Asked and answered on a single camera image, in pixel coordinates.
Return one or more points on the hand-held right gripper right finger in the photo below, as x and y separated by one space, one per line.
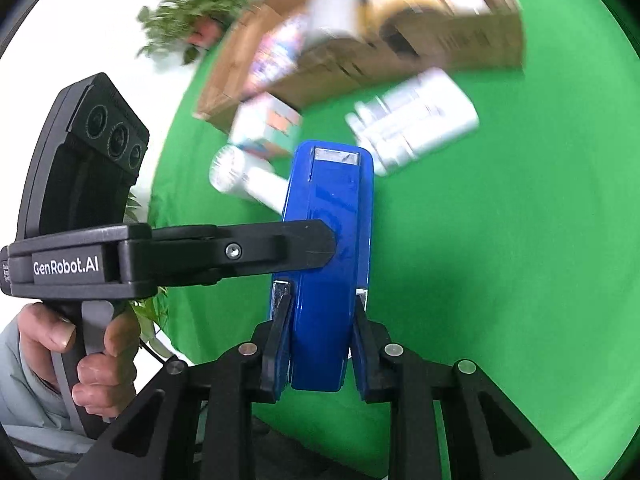
362 360

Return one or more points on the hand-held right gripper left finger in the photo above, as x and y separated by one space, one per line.
275 360

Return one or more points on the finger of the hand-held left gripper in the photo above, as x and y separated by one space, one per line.
260 247

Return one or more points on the blue stapler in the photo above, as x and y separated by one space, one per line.
330 320

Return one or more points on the white handheld fan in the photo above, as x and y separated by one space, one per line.
235 170

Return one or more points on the pastel puzzle cube box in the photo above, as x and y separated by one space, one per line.
265 122

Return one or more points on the colourful board game box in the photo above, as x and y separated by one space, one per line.
277 55

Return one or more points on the white plastic blister package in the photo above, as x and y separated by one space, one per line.
425 115

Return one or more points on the silver cylinder roll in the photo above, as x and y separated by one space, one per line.
332 10

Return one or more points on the large cardboard box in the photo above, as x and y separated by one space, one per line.
450 40

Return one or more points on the person's left hand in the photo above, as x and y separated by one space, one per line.
110 380

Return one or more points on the large-leaf pothos plant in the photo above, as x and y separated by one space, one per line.
150 310

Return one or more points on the small cardboard insert box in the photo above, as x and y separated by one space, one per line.
220 75

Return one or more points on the potted plant in orange pot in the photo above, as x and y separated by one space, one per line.
200 5

